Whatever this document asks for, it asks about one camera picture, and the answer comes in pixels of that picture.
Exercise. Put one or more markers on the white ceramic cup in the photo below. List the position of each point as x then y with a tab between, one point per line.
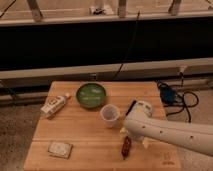
110	115

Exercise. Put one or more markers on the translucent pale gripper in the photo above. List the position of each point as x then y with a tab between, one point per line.
136	140

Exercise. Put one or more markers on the small dark object on ledge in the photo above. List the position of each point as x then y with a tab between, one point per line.
97	10

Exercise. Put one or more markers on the black smartphone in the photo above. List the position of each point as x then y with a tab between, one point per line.
131	106

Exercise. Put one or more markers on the green ceramic bowl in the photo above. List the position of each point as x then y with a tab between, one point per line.
91	95

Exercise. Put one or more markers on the white tube with label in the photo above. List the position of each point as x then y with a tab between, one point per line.
53	106

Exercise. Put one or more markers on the blue power adapter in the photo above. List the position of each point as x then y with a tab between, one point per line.
167	95

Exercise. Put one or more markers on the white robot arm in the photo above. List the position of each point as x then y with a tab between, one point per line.
140	123

